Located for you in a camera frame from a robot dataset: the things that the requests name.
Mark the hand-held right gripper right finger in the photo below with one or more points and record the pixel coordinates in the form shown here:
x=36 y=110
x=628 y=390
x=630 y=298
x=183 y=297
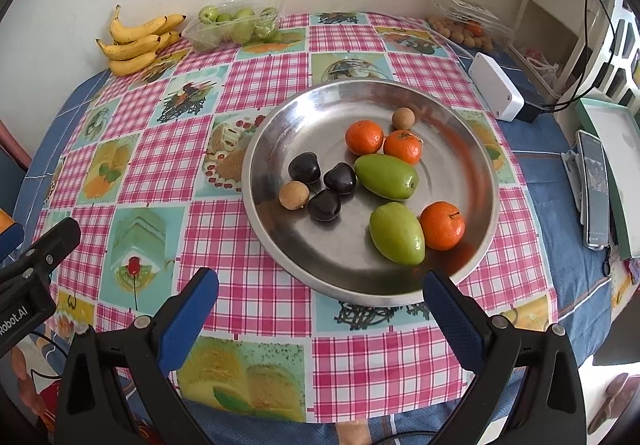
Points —
x=450 y=312

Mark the white lattice shelf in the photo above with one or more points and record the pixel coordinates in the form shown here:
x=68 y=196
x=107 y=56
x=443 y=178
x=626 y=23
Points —
x=625 y=45

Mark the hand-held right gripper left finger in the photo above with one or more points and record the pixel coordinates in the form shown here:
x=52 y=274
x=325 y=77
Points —
x=192 y=305

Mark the red printed cloth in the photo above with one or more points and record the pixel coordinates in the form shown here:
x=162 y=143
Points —
x=40 y=400

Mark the pink checkered tablecloth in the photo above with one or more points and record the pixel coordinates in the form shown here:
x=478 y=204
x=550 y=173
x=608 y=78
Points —
x=375 y=365

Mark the white plastic bag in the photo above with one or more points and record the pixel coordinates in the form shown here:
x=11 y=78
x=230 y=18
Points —
x=540 y=67

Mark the white plastic box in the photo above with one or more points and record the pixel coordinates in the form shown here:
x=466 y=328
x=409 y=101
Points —
x=495 y=85

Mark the orange mandarin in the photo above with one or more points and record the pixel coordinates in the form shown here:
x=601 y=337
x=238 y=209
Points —
x=364 y=137
x=403 y=146
x=442 y=225

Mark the small red-orange fruit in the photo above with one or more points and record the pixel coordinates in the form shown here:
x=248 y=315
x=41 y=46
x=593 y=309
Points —
x=475 y=28

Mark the white phone stand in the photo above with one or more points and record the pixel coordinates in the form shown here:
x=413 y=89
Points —
x=570 y=175

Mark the round brown longan fruit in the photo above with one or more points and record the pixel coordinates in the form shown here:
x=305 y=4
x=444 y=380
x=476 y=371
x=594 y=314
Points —
x=292 y=195
x=403 y=118

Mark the large green jujube fruit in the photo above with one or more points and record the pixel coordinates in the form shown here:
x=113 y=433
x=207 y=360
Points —
x=397 y=233
x=386 y=176

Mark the white stool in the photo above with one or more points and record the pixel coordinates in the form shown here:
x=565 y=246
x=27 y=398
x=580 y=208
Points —
x=530 y=0

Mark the clear plastic longan container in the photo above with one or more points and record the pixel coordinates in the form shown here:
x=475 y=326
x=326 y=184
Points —
x=465 y=5

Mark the black power adapter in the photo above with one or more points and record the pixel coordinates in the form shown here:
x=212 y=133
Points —
x=530 y=111

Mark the dark red cherry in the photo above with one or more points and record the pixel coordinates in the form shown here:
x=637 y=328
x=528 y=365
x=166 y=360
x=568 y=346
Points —
x=304 y=167
x=340 y=178
x=324 y=205

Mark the green shallow box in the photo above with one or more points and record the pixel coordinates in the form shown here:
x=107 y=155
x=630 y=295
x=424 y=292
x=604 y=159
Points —
x=625 y=165

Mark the smartphone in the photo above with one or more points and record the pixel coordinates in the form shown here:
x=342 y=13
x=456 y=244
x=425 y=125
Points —
x=594 y=190

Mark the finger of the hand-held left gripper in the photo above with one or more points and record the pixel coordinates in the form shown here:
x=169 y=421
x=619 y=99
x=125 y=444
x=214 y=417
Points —
x=60 y=237
x=10 y=240

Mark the yellow banana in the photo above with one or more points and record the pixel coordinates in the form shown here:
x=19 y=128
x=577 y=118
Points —
x=145 y=28
x=132 y=47
x=170 y=37
x=132 y=63

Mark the pile of brown longans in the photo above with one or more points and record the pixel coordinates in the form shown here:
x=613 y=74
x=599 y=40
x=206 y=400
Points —
x=455 y=32

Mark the clear plastic jujube container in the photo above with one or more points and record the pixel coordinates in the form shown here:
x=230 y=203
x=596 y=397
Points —
x=197 y=37

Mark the brown slipper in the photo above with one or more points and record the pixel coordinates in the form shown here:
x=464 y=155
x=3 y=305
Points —
x=617 y=400

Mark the pile of green jujubes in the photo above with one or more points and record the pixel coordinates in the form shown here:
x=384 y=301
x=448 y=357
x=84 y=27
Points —
x=240 y=27

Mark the round metal plate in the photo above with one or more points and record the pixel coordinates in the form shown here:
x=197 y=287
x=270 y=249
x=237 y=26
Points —
x=450 y=165

